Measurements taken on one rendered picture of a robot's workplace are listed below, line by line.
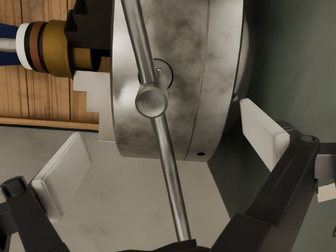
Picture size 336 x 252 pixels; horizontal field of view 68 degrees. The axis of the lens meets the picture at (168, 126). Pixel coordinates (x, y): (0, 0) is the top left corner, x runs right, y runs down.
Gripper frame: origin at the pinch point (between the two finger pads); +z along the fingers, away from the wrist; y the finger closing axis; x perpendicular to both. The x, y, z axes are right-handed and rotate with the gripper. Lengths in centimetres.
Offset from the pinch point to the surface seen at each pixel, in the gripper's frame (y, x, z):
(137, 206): -41, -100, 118
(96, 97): -10.4, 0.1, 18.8
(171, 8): 2.7, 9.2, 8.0
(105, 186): -58, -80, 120
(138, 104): -0.8, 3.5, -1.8
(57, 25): -12.9, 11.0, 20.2
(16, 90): -36, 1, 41
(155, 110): 0.2, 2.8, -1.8
